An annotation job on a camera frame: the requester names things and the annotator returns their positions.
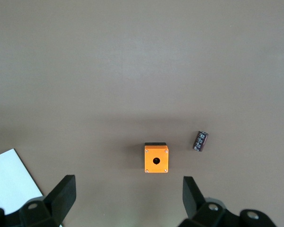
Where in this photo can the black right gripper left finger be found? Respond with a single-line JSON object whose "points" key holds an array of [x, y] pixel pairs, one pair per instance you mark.
{"points": [[61, 201]]}

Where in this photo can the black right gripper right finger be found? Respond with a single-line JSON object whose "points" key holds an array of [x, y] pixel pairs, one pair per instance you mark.
{"points": [[194, 203]]}

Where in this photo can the white drawer cabinet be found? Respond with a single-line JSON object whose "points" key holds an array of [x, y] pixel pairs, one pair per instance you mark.
{"points": [[9, 179]]}

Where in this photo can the small black connector block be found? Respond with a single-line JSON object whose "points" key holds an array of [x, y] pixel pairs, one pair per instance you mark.
{"points": [[200, 141]]}

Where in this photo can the orange and black box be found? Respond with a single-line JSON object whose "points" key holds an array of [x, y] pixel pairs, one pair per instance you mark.
{"points": [[156, 153]]}

